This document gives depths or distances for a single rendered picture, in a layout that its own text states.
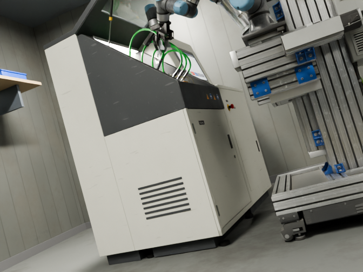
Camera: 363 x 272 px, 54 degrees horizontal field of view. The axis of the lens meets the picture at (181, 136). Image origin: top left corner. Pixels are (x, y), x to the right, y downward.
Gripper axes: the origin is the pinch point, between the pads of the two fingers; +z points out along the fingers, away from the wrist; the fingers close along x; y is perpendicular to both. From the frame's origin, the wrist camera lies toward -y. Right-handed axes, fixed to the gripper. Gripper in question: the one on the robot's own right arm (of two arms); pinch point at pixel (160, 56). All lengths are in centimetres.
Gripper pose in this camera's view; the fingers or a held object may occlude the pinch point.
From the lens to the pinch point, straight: 246.5
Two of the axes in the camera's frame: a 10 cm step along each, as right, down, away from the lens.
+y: 8.7, -2.8, -4.2
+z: 2.8, 9.6, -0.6
